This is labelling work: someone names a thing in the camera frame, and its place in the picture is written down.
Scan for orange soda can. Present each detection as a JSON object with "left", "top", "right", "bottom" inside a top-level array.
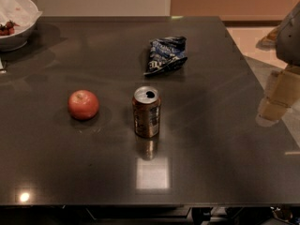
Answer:
[{"left": 132, "top": 86, "right": 161, "bottom": 138}]

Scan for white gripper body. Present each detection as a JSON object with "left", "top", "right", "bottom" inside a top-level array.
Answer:
[{"left": 276, "top": 2, "right": 300, "bottom": 66}]

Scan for blue chip bag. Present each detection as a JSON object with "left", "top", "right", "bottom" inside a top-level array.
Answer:
[{"left": 144, "top": 37, "right": 188, "bottom": 76}]

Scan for red apple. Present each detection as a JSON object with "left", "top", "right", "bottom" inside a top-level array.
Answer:
[{"left": 67, "top": 90, "right": 99, "bottom": 120}]

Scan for white bowl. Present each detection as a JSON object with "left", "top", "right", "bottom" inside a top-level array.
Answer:
[{"left": 0, "top": 22, "right": 36, "bottom": 52}]

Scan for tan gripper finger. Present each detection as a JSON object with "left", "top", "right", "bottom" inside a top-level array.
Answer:
[
  {"left": 257, "top": 65, "right": 300, "bottom": 122},
  {"left": 261, "top": 26, "right": 279, "bottom": 47}
]

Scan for white napkin in bowl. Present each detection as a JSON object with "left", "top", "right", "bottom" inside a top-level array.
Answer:
[{"left": 0, "top": 0, "right": 42, "bottom": 27}]

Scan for red strawberries in bowl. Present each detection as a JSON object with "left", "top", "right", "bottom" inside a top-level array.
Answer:
[{"left": 0, "top": 21, "right": 17, "bottom": 36}]

